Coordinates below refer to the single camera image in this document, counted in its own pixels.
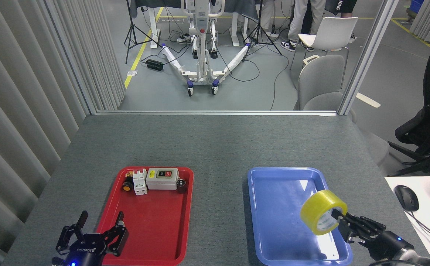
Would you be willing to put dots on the black yellow push button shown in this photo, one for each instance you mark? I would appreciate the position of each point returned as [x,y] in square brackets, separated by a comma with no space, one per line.
[127,186]

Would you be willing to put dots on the yellow tape roll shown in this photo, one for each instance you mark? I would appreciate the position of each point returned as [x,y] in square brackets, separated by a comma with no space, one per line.
[316,207]

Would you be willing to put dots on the white wheeled stand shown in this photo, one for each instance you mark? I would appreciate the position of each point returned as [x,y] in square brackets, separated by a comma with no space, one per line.
[201,44]

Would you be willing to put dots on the grey upholstered chair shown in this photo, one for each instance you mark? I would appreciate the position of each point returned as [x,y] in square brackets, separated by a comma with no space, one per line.
[320,81]

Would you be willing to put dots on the red plastic tray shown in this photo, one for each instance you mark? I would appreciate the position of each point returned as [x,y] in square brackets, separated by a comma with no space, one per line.
[152,221]

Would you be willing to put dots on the white plastic chair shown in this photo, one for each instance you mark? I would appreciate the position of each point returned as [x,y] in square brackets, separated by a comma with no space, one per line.
[333,31]

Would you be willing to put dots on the black computer mouse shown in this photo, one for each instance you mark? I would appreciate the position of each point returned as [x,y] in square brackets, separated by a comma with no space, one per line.
[407,197]

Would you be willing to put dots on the dark cloth covered table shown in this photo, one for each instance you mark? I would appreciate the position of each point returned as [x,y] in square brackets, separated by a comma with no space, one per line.
[237,5]

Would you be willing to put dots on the white desk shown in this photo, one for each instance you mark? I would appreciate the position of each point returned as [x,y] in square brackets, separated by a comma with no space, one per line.
[427,199]

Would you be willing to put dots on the blue plastic tray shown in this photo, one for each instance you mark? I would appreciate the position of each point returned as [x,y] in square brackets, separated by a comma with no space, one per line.
[274,207]

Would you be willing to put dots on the black power adapter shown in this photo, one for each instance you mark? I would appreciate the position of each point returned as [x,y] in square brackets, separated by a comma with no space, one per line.
[154,65]

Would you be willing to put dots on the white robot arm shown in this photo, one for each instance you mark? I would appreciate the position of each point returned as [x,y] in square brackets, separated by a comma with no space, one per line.
[414,256]

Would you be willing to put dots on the grey switch box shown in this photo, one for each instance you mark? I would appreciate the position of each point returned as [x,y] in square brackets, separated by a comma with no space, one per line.
[162,183]

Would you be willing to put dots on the blue storage bin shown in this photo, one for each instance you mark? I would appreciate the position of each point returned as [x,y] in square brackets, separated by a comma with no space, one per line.
[417,5]

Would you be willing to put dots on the black round knob switch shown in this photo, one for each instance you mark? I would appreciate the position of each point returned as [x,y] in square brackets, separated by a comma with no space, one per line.
[181,186]

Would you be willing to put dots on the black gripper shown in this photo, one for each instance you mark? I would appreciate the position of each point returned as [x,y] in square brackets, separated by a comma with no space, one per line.
[84,253]
[388,244]

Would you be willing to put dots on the silver aluminium post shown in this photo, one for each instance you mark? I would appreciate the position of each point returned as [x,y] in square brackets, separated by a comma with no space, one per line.
[370,51]

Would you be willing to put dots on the person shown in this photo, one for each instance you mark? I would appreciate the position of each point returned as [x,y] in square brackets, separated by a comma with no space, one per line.
[303,18]
[342,5]
[268,11]

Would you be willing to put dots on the white circuit breaker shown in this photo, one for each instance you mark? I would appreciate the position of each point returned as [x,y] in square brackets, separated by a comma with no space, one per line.
[140,184]

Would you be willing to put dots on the black tripod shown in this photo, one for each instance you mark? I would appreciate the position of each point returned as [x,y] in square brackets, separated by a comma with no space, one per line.
[130,26]
[259,26]

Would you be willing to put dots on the silver aluminium rail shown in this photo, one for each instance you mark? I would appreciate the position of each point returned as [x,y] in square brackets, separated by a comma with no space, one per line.
[215,112]

